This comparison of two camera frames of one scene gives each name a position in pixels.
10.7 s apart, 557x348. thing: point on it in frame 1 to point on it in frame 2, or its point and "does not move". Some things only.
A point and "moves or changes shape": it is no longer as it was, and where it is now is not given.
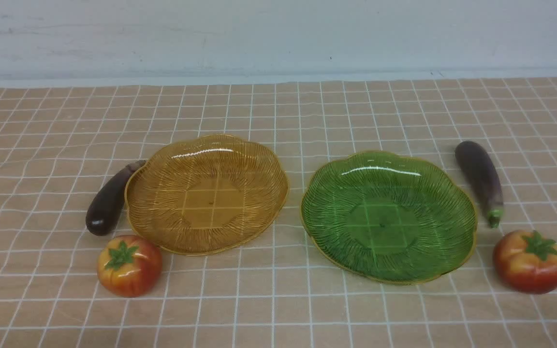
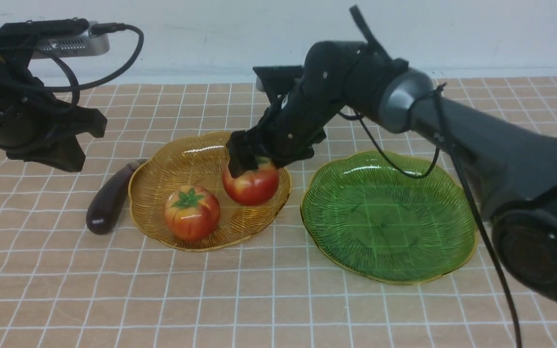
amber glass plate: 206,195 does not move
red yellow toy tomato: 128,266 to 191,212
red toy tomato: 528,262 moves or changes shape
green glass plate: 388,217 does not move
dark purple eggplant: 104,204 does not move
